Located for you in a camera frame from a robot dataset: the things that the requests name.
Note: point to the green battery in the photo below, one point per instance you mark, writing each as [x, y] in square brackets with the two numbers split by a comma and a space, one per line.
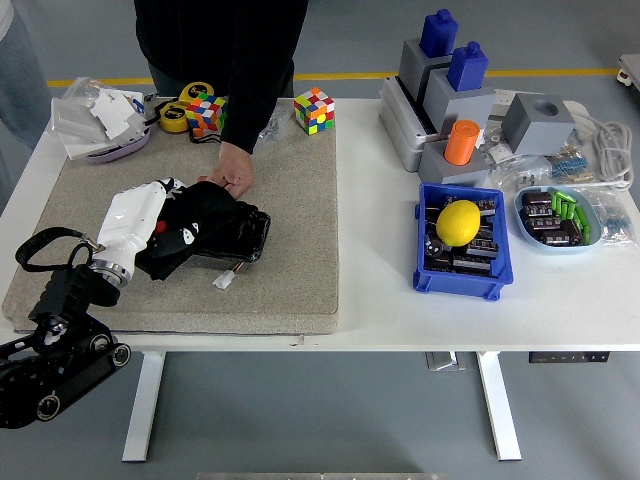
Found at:
[564, 194]
[582, 220]
[567, 209]
[557, 207]

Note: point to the grey junction box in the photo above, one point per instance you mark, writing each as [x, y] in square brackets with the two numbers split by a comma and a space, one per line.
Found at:
[400, 130]

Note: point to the white cart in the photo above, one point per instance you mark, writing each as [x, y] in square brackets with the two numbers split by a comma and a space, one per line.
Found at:
[630, 72]

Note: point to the bag of blue resistors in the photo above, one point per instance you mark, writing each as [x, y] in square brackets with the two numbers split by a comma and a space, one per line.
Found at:
[572, 165]

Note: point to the grey-brown mat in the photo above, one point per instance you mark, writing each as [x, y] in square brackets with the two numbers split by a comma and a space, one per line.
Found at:
[290, 250]

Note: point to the metal bracket under table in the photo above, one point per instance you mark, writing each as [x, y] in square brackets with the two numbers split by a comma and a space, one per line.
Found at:
[442, 361]

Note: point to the clear bag with plug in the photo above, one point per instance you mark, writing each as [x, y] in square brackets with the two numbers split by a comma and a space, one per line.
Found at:
[520, 175]

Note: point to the grey block with round hole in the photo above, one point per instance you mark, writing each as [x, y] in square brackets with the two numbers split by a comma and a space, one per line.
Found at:
[535, 127]
[460, 172]

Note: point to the bag of small blue parts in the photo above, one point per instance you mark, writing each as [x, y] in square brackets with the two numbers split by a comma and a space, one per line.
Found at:
[612, 220]

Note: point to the colourful puzzle cube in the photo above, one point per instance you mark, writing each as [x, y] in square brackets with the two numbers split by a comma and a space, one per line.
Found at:
[207, 112]
[314, 111]

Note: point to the yellow tape measure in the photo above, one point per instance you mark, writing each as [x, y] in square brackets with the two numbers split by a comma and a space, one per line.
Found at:
[196, 91]
[173, 117]

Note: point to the blue plastic bin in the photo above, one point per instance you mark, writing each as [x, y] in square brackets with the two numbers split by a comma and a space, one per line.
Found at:
[465, 285]

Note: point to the dark cylindrical capacitor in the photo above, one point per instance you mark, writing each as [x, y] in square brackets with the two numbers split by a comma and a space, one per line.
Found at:
[542, 222]
[472, 263]
[536, 198]
[562, 234]
[486, 206]
[482, 248]
[434, 246]
[535, 211]

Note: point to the person's left forearm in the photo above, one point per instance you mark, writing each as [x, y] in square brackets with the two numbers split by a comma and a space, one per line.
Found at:
[245, 125]

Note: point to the white table leg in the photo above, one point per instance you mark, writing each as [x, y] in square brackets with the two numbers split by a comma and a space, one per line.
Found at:
[497, 400]
[142, 400]

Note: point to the grey block with slot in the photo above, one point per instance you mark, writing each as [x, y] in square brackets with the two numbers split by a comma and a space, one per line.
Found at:
[412, 65]
[460, 107]

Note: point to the blue bottle-shaped block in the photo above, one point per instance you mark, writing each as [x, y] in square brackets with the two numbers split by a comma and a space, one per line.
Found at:
[467, 65]
[439, 32]

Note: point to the light blue dish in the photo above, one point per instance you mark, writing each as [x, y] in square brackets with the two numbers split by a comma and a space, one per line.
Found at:
[560, 249]

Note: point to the person's left hand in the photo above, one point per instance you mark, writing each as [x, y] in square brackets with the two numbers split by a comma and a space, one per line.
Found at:
[232, 170]

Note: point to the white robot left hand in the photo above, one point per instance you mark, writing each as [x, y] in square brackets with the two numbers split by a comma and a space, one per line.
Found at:
[132, 215]

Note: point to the clear plastic bag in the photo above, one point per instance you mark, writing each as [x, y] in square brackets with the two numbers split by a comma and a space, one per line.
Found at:
[82, 87]

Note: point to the yellow lemon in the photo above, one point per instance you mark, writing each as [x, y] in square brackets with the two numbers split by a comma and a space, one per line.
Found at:
[457, 222]

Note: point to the black rag with red patch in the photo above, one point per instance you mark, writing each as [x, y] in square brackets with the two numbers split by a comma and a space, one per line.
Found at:
[210, 210]

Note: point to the black film-wrapped panel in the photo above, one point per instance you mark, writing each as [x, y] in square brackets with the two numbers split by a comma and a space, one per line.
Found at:
[250, 230]

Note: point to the clear bag of screws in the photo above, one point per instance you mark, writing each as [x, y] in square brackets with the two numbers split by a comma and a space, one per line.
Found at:
[275, 125]

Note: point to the black table control panel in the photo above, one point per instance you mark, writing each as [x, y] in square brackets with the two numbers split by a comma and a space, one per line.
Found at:
[570, 357]

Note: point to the white plastic box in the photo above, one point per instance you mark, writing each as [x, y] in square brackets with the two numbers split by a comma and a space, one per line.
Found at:
[75, 120]

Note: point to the small white adapter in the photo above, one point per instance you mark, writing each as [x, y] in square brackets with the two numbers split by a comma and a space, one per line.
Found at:
[497, 150]

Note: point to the person in background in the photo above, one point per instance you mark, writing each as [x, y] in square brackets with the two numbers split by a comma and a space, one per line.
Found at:
[20, 75]

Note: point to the purple tray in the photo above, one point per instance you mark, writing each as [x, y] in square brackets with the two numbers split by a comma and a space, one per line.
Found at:
[120, 150]

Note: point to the orange cylinder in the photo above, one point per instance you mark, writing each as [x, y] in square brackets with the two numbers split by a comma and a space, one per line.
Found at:
[461, 142]

